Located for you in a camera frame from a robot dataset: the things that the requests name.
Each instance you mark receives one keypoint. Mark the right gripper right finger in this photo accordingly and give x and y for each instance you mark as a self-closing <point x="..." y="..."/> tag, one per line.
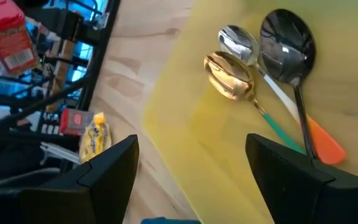
<point x="306" y="199"/>

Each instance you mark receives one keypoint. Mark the black spoon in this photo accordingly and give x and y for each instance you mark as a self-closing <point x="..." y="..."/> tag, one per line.
<point x="286" y="46"/>

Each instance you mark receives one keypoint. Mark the yellow translucent bin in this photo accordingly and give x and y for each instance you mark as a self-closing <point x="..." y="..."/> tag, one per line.
<point x="213" y="140"/>

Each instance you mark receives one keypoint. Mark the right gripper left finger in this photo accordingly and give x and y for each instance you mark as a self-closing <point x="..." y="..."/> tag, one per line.
<point x="73" y="199"/>

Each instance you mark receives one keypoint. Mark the red-lidded spice tin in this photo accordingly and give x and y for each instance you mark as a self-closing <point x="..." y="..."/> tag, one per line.
<point x="73" y="121"/>
<point x="8" y="40"/>

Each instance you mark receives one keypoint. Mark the dark teal bin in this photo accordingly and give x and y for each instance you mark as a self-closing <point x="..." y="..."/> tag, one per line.
<point x="169" y="221"/>

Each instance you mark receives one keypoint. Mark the black aluminium rig frame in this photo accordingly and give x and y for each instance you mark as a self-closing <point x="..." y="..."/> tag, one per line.
<point x="98" y="62"/>

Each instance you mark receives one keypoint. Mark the black keypad device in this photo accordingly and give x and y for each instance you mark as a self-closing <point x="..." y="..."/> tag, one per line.
<point x="50" y="124"/>

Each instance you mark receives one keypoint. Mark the white metal rail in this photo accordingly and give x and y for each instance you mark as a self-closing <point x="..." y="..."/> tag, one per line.
<point x="57" y="151"/>

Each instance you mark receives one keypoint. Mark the yellow noodle packet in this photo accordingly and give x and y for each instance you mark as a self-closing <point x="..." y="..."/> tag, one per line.
<point x="95" y="140"/>

